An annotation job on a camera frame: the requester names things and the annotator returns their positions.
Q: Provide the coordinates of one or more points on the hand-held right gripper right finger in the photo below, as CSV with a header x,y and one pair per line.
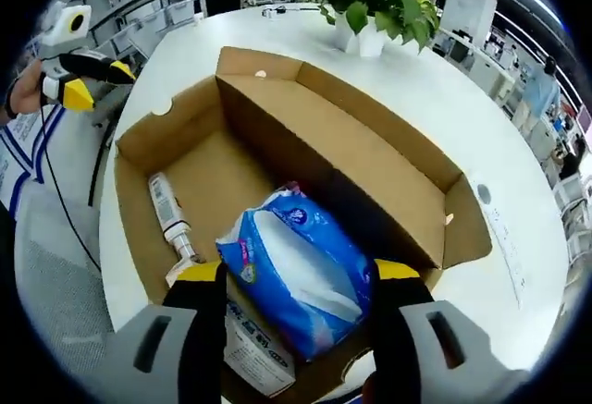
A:
x,y
402,353

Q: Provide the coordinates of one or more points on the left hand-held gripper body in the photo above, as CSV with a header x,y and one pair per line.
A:
x,y
60,36

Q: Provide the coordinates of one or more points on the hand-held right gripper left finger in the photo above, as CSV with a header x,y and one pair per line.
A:
x,y
194,344

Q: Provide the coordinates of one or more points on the blue wet wipes pack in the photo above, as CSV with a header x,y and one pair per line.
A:
x,y
259,353

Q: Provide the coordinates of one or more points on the blue soft tissue pack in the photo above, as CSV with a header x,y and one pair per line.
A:
x,y
296,260

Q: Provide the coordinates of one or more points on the white spray bottle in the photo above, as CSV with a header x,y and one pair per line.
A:
x,y
168,210

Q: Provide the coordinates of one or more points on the brown cardboard shoe box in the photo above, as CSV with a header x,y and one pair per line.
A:
x,y
324,145

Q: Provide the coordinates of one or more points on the person's left hand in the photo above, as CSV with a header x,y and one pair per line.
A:
x,y
28,92

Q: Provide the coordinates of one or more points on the black wristband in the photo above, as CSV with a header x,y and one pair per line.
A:
x,y
9,101

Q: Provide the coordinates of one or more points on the grey storage shelf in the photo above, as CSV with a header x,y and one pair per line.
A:
x,y
148,6

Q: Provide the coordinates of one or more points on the white table power strip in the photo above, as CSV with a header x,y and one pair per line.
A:
x,y
504,237

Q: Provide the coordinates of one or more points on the small white desk device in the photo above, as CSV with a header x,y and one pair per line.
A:
x,y
273,12

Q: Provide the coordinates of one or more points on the white plant pot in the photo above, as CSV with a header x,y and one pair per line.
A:
x,y
363,36

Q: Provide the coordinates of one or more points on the white pillar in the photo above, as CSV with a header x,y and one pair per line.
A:
x,y
469,8

